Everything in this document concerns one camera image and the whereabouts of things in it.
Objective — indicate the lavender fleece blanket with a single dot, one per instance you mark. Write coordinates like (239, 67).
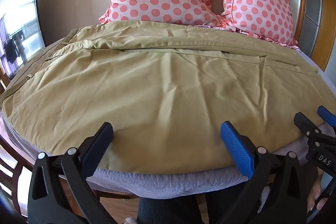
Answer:
(170, 183)

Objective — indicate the person's legs in jeans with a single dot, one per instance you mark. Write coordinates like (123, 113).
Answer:
(168, 209)

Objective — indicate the wooden bed frame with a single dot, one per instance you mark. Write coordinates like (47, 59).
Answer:
(15, 161)

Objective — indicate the small pink polka dot pillow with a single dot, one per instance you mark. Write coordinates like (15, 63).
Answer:
(260, 3)

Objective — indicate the person's right hand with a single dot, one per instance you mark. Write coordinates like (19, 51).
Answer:
(316, 197)

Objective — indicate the olive green bed cover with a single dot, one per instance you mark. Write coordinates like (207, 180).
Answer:
(157, 98)

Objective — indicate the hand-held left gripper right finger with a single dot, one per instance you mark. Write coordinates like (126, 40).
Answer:
(236, 142)

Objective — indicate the wooden headboard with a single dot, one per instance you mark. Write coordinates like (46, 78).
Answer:
(325, 16)

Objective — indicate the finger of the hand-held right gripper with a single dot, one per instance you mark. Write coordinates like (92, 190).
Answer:
(305, 123)
(326, 114)

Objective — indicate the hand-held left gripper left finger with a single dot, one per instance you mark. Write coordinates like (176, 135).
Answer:
(101, 138)

